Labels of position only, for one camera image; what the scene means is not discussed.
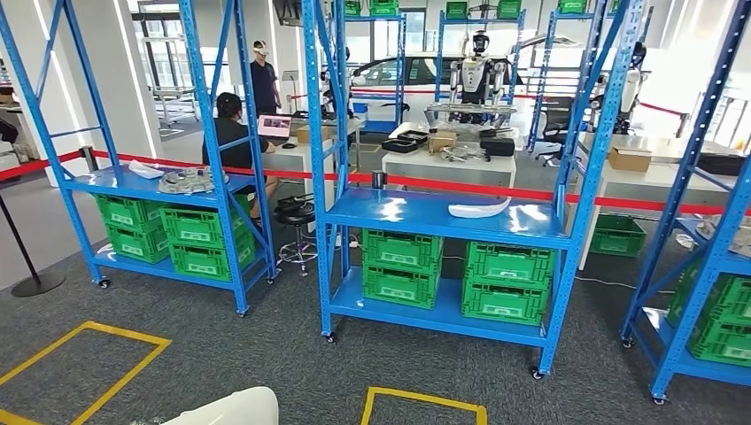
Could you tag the white curved plastic part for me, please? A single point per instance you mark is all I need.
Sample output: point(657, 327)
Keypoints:
point(475, 210)
point(229, 410)
point(144, 171)

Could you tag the blue steel shelf rack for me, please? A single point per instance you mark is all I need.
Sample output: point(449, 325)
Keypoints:
point(439, 58)
point(422, 214)
point(543, 70)
point(117, 185)
point(401, 70)
point(684, 176)

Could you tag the white floor power strip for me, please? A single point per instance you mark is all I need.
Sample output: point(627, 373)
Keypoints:
point(352, 241)

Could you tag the green plastic crate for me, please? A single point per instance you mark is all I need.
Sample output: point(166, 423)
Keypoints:
point(572, 6)
point(135, 246)
point(205, 261)
point(504, 305)
point(733, 299)
point(129, 214)
point(384, 8)
point(456, 10)
point(507, 264)
point(352, 8)
point(399, 249)
point(616, 237)
point(509, 9)
point(193, 229)
point(727, 346)
point(399, 288)

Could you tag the red barrier belt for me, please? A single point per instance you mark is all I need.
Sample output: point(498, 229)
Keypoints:
point(35, 166)
point(422, 182)
point(111, 156)

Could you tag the black foam tray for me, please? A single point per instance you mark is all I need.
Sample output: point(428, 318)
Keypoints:
point(399, 146)
point(413, 136)

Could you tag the white table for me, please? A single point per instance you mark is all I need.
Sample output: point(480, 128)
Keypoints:
point(645, 182)
point(446, 170)
point(299, 155)

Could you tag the black stool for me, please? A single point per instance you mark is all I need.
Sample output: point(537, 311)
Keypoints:
point(293, 214)

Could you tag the cardboard box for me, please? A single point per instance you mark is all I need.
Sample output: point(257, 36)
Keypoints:
point(443, 142)
point(630, 159)
point(308, 135)

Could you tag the blue storage bin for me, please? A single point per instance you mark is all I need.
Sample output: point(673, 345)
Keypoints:
point(361, 108)

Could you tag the white car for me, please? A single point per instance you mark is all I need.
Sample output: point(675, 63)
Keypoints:
point(419, 94)

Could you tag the laptop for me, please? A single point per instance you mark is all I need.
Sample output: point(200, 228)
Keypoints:
point(274, 126)

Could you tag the black zip case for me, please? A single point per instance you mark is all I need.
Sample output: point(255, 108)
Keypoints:
point(497, 146)

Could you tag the grey metal panel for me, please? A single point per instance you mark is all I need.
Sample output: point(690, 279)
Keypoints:
point(469, 108)

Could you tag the person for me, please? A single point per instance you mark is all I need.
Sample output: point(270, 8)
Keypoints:
point(232, 141)
point(264, 82)

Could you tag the silver black humanoid robot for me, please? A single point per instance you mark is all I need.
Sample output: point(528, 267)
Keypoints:
point(476, 73)
point(630, 94)

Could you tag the yellow floor tape square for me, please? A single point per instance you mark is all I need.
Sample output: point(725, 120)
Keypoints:
point(422, 399)
point(129, 333)

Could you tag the black office chair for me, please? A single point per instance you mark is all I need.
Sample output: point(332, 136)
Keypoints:
point(554, 117)

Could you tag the black stanchion with round base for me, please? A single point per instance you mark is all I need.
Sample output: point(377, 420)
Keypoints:
point(38, 284)

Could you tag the black stanchion post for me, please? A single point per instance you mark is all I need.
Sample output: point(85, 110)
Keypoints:
point(378, 180)
point(88, 158)

